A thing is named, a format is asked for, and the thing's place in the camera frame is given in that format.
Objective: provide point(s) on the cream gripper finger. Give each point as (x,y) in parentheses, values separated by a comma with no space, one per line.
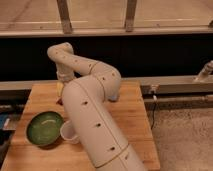
(59,87)

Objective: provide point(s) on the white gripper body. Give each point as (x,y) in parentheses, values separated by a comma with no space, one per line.
(65,75)

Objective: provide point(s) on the dark red pepper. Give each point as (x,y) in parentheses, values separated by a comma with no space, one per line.
(59,101)

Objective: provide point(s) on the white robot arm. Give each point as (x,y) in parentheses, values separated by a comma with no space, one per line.
(87,84)

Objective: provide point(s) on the clear plastic cup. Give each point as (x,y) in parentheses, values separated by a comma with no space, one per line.
(68,133)

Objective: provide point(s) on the green bowl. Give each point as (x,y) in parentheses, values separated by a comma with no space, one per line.
(44,128)

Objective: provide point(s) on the blue cloth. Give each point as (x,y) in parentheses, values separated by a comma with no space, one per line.
(113,98)

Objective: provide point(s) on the left metal window post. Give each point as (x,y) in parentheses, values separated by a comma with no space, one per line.
(64,16)

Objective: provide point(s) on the metal window post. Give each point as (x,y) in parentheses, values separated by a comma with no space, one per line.
(130,15)
(64,16)

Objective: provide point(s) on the right metal window post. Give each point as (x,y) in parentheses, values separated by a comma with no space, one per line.
(130,15)

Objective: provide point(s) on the metal rail behind table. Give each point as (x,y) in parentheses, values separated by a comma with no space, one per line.
(165,84)

